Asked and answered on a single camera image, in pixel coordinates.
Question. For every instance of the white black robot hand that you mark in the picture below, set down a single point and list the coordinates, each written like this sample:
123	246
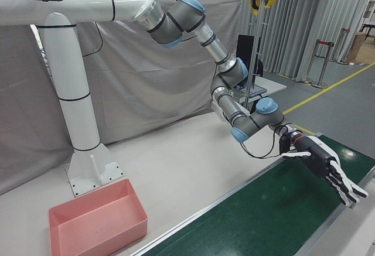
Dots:
320	156

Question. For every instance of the UR5e robot arm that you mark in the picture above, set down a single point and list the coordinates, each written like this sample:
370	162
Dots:
181	18

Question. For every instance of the pink plastic basket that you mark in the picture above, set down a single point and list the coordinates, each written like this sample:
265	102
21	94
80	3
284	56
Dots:
88	218

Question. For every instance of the green conveyor belt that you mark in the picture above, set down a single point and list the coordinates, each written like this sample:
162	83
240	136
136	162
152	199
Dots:
263	209

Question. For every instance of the white background desk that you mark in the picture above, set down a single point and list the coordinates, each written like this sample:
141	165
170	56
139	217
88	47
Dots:
272	87

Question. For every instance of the grey laptop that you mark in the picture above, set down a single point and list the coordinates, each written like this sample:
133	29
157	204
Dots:
252	92

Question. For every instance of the cardboard box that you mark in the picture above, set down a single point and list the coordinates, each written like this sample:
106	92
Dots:
358	48

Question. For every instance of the pleated grey curtain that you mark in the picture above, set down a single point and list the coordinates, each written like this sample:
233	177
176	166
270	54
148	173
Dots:
293	33

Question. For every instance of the small black background monitor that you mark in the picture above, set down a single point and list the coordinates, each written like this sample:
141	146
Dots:
244	51

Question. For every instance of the grey cloth backdrop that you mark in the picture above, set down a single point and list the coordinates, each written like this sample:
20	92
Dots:
146	77

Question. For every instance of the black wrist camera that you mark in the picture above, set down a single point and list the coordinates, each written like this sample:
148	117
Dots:
283	144

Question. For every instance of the chrome stanchion post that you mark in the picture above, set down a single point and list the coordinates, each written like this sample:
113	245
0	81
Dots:
315	59
324	68
343	45

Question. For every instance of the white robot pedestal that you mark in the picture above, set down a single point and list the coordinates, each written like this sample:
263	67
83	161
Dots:
73	92

